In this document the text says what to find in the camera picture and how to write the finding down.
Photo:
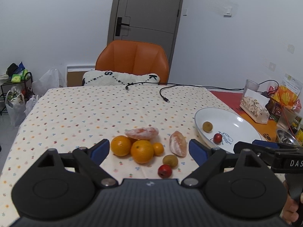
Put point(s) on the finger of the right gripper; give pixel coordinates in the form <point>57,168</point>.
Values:
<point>264,144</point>

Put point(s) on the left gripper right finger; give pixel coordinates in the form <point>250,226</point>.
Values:
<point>210,163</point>

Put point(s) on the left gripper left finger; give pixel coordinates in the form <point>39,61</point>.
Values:
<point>89,160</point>

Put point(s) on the short peeled pomelo segment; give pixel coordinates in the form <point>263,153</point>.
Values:
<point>177,144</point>

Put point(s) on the long peeled pomelo segment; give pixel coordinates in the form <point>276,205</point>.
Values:
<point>142,133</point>

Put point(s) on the person's right hand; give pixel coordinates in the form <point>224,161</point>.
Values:
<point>289,212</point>

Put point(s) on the orange red placemat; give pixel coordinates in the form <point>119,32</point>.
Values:
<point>232,99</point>

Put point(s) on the steel bowl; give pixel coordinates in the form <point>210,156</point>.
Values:
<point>285,137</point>

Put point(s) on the red fruit in plate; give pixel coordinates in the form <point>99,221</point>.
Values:
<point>217,138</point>

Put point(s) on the small clear cup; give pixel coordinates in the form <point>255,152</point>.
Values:
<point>286,118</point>

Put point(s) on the brown longan in plate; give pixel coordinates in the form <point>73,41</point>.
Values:
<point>207,126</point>

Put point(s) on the yellow tin can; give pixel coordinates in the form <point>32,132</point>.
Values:
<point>296,124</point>

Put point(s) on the large orange left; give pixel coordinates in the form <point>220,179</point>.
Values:
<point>120,146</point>

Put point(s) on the large orange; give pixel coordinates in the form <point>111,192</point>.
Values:
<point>142,151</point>
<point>120,146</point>

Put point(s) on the white oval plate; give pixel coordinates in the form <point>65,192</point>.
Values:
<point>232,127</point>

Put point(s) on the nougat snack bag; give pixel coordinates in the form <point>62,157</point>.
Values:
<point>254,104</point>

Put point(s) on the red fruit on table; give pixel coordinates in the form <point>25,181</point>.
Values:
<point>164,171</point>

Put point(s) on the floral tablecloth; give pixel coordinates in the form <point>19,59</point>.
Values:
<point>69,118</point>

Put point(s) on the orange snack packet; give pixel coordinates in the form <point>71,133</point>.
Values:
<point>287,98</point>

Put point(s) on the small orange kumquat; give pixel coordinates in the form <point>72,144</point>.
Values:
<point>158,148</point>

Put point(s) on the large orange front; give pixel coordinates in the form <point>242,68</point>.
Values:
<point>142,151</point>

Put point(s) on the clear drinking glass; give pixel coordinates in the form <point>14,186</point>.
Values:
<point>249,84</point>

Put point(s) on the white black cushion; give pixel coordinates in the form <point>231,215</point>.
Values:
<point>112,78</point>

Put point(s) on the white plastic bag floor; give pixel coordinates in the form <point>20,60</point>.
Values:
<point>18,108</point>

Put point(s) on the clear plastic bag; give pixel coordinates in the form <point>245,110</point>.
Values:
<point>50,80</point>

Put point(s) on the black metal shelf rack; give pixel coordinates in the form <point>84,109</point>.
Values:
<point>24,87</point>

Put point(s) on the orange leather chair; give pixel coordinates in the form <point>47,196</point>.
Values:
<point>136,58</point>

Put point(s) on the grey door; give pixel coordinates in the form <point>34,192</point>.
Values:
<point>151,21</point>

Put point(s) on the white wall socket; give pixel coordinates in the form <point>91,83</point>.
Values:
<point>272,66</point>

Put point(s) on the cardboard box by wall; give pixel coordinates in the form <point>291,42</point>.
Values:
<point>74,74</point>

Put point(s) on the black door handle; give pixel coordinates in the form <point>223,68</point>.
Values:
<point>119,24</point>

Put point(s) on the white light switch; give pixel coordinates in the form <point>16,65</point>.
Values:
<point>228,11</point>

